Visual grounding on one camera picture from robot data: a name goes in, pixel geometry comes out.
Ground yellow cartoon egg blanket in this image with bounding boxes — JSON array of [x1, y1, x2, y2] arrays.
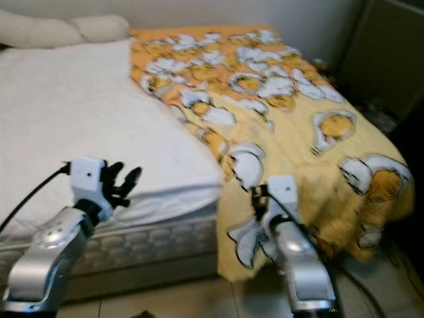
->
[[129, 26, 415, 282]]

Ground white quilted mattress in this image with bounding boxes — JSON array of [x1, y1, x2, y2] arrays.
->
[[0, 40, 225, 295]]

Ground small beige pillow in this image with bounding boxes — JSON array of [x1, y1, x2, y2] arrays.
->
[[73, 15, 132, 44]]

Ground long beige bolster pillow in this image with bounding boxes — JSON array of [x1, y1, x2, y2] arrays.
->
[[0, 8, 90, 48]]

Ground dark wardrobe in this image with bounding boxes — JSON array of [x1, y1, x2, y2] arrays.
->
[[335, 0, 424, 143]]

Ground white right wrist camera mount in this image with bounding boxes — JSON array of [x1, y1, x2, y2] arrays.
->
[[265, 174, 299, 223]]

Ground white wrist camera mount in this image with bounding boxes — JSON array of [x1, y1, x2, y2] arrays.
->
[[70, 157, 107, 209], [265, 174, 299, 223]]

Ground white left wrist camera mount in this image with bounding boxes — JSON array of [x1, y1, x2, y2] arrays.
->
[[70, 157, 107, 209]]

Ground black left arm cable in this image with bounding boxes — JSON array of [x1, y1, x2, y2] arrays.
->
[[0, 162, 74, 233]]

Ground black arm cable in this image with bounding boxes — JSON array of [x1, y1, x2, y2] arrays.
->
[[265, 192, 388, 318], [0, 162, 74, 233]]

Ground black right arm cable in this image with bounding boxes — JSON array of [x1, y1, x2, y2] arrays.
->
[[265, 192, 388, 318]]

